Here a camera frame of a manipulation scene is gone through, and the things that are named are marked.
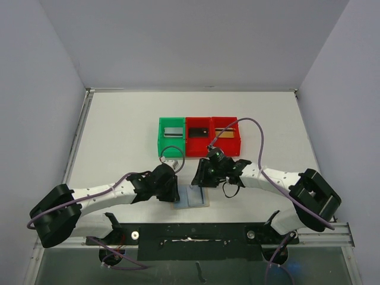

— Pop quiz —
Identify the red plastic bin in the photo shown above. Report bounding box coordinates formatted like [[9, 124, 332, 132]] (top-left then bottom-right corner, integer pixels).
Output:
[[211, 117, 241, 157], [185, 117, 211, 157]]

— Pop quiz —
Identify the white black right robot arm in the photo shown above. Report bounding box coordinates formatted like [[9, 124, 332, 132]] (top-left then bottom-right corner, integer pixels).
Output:
[[191, 157, 341, 236]]

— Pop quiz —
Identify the aluminium frame rail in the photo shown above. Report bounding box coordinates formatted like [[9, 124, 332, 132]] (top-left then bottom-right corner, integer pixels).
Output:
[[34, 221, 356, 249]]

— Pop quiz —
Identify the silver card in green bin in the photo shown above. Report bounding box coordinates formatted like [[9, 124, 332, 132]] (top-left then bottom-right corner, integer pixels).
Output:
[[163, 127, 183, 138]]

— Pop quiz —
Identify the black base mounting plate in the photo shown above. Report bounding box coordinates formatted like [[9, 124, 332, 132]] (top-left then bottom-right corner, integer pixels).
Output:
[[85, 222, 284, 261]]

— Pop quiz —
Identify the green plastic bin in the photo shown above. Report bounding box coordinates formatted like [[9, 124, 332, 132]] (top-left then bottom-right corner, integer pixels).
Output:
[[157, 117, 186, 158]]

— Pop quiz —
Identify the red middle plastic bin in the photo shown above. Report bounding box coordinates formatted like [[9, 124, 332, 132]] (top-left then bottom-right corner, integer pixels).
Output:
[[185, 117, 211, 157]]

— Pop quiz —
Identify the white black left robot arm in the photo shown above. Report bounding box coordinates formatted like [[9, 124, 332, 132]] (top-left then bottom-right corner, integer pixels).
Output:
[[27, 160, 179, 248]]

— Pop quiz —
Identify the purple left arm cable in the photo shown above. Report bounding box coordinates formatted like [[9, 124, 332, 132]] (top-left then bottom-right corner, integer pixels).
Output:
[[27, 145, 185, 271]]

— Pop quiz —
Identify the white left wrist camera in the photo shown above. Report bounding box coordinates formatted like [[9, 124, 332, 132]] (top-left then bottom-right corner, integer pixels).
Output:
[[162, 160, 179, 169]]

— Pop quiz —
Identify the black card in red bin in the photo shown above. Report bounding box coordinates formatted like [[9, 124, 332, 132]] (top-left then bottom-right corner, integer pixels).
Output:
[[188, 128, 209, 138]]

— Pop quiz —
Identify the beige leather card holder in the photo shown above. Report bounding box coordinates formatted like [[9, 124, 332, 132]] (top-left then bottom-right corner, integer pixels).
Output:
[[172, 185, 210, 210]]

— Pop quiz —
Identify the red right plastic bin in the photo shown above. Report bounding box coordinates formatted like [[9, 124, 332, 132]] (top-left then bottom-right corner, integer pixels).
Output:
[[211, 117, 241, 157]]

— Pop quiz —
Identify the gold card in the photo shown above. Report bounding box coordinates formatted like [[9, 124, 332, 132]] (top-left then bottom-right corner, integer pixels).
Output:
[[215, 128, 235, 138]]

